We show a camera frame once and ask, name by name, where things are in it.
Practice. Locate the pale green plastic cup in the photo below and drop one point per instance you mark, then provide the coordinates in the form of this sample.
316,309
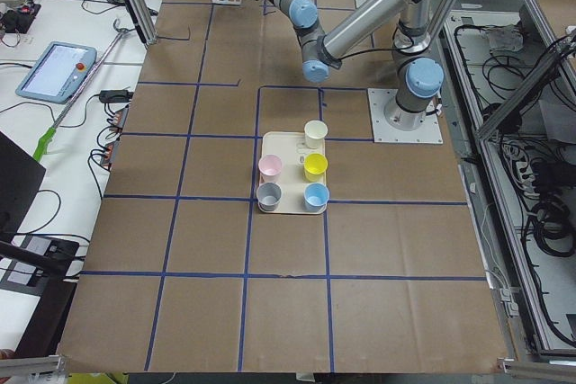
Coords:
315,132

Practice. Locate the pink plastic cup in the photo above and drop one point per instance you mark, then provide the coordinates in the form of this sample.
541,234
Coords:
270,167

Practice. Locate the yellow plastic cup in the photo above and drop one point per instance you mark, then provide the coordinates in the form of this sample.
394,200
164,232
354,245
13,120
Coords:
315,166

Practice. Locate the grey plastic cup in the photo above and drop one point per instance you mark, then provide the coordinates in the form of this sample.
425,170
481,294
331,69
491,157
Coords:
268,196

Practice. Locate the light blue plastic cup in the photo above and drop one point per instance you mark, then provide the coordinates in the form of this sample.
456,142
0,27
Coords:
316,197

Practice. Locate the cream plastic tray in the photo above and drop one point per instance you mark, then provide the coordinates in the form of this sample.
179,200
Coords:
291,148

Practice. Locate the teach pendant tablet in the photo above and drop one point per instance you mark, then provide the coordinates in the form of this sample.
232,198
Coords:
58,72

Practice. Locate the metal reacher grabber stick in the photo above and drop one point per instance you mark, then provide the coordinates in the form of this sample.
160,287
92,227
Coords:
46,138

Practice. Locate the black monitor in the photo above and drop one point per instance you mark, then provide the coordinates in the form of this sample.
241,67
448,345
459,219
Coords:
21,178

